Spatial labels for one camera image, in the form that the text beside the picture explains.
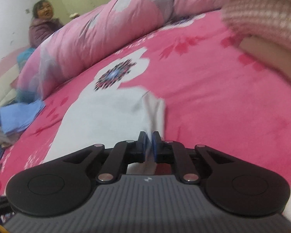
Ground white shirt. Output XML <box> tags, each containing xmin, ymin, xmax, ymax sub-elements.
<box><xmin>44</xmin><ymin>87</ymin><xmax>165</xmax><ymax>175</ymax></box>

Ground pile of mixed clothes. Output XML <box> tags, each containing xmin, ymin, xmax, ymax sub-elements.
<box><xmin>0</xmin><ymin>127</ymin><xmax>21</xmax><ymax>149</ymax></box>

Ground blue cloth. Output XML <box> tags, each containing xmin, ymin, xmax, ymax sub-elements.
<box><xmin>0</xmin><ymin>100</ymin><xmax>46</xmax><ymax>135</ymax></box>

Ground pink floral bed blanket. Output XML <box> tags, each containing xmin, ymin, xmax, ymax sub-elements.
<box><xmin>0</xmin><ymin>12</ymin><xmax>291</xmax><ymax>195</ymax></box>

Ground pink white headboard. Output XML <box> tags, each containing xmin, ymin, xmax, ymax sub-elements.
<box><xmin>0</xmin><ymin>46</ymin><xmax>28</xmax><ymax>107</ymax></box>

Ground beige folded garment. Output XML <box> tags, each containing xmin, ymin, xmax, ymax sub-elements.
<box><xmin>239</xmin><ymin>36</ymin><xmax>291</xmax><ymax>83</ymax></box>

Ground teal blue blanket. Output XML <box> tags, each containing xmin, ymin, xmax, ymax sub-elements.
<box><xmin>17</xmin><ymin>48</ymin><xmax>35</xmax><ymax>72</ymax></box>

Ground person in purple jacket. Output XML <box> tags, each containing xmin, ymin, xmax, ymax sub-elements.
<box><xmin>29</xmin><ymin>0</ymin><xmax>64</xmax><ymax>48</ymax></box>

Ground pink grey rolled duvet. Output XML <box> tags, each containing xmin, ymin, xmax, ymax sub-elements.
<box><xmin>16</xmin><ymin>0</ymin><xmax>223</xmax><ymax>103</ymax></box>

